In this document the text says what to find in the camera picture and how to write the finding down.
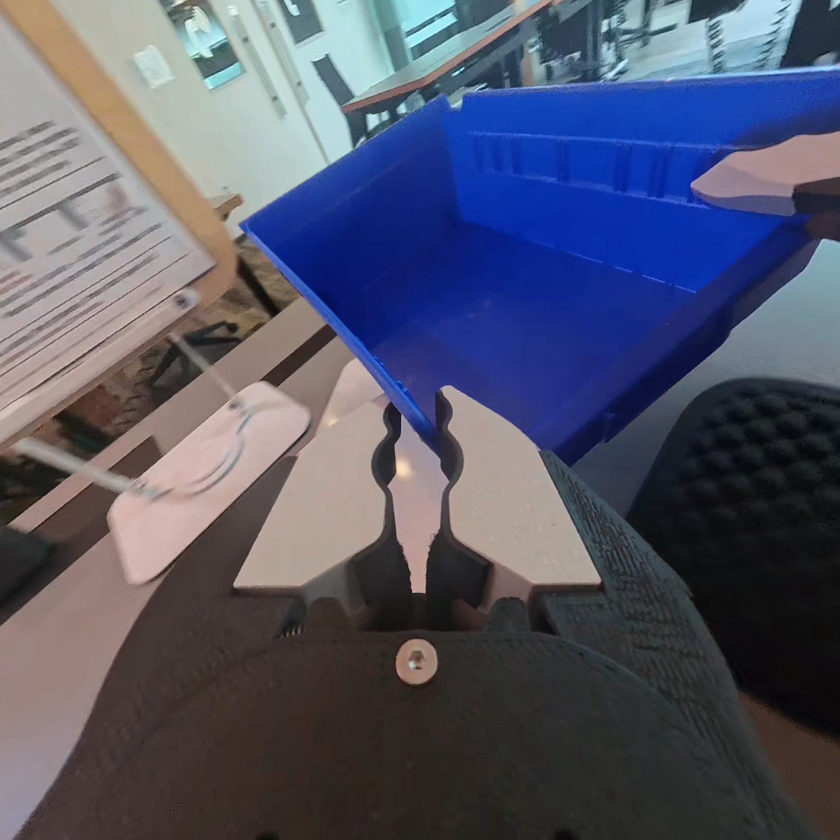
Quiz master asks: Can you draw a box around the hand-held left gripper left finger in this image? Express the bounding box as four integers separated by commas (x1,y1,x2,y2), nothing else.
233,400,412,631

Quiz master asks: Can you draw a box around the blue plastic storage bin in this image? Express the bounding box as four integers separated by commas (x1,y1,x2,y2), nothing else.
239,66,840,467

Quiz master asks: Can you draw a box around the black textured cushion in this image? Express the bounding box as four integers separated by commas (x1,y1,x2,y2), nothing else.
626,377,840,732

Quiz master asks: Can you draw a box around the wooden office desk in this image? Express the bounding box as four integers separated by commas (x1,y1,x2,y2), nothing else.
341,0,559,132

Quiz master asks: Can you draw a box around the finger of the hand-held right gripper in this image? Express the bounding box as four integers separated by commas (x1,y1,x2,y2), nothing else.
691,131,840,217

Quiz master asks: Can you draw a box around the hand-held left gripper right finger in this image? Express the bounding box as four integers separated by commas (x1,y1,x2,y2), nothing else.
425,386,605,630

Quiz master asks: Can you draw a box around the white metal desk stand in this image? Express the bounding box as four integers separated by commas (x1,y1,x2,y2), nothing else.
0,0,312,585

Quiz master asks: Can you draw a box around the black office chair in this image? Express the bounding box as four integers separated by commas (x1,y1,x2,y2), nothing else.
150,320,240,391
311,54,395,148

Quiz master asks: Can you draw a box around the white whiteboard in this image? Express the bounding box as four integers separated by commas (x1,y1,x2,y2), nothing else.
318,357,454,595

